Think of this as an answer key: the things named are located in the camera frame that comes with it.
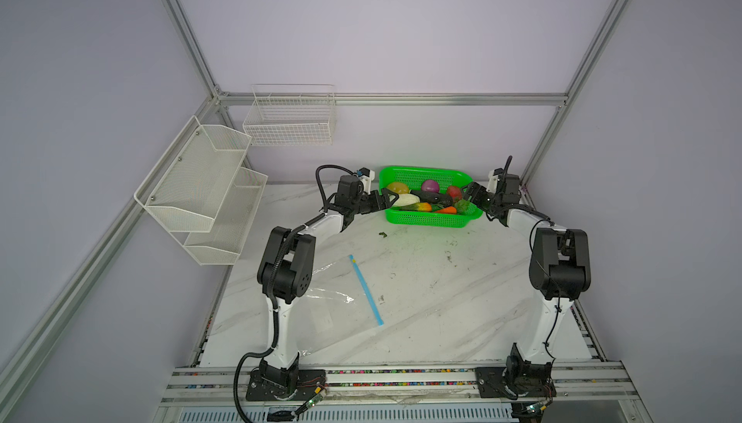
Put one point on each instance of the white mesh lower shelf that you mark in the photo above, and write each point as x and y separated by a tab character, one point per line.
224	244

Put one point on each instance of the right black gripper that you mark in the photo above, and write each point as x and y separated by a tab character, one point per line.
480	190

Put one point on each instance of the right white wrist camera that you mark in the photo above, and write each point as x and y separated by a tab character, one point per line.
494	180

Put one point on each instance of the red toy pepper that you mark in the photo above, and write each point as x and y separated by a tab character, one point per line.
455	193

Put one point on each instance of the green plastic basket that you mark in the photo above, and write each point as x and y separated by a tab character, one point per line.
413	177

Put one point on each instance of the green toy leafy vegetable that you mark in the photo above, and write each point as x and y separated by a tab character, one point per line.
464	207

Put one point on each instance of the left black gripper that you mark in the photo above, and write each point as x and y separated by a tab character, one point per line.
382	203

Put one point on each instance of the yellow toy lemon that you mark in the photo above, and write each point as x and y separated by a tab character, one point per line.
398	188

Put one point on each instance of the purple toy onion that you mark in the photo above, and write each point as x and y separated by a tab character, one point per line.
430	186

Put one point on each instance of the dark toy eggplant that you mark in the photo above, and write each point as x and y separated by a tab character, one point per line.
433	198

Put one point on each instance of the white toy radish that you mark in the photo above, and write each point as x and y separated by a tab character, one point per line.
407	199

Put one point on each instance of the clear zip bag blue zipper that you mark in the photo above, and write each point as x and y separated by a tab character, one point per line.
337	306

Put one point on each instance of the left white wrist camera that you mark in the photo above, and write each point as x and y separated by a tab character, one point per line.
365	173

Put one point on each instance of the white mesh shelf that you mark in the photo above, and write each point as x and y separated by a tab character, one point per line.
185	191
224	244

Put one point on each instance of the yellow green toy corn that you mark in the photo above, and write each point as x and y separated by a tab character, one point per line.
417	207

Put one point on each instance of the white wire wall basket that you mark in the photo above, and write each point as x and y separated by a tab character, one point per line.
286	115

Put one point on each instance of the white mesh upper shelf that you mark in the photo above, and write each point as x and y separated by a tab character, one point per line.
185	191

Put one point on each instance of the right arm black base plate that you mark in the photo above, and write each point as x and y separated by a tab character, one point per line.
532	382

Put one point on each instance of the orange toy carrot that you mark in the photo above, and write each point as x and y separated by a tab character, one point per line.
448	210

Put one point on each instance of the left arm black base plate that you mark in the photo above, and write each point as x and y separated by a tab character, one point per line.
297	386

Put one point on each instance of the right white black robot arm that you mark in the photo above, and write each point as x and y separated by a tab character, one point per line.
559	272

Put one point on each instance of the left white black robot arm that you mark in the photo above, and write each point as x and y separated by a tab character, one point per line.
286	269

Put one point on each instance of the aluminium front rail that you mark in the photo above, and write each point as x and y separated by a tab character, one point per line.
407	384

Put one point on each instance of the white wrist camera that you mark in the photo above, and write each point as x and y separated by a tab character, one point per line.
365	173
494	180

